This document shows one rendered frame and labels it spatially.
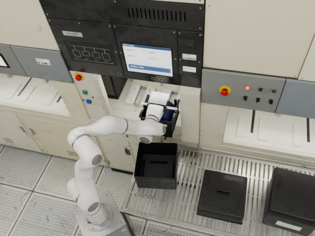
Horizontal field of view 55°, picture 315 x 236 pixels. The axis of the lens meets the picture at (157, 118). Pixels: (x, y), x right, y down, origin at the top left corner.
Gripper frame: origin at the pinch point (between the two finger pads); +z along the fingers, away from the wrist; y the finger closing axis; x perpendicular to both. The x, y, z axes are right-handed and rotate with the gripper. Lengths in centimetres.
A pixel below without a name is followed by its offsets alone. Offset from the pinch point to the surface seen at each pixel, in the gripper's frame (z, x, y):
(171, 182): -37, -38, 16
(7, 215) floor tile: -67, -126, -142
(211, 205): -46, -39, 44
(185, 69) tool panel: 1.6, 29.6, 17.7
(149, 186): -40, -45, 1
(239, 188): -30, -38, 60
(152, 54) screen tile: 1.5, 37.6, -1.4
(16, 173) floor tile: -25, -126, -158
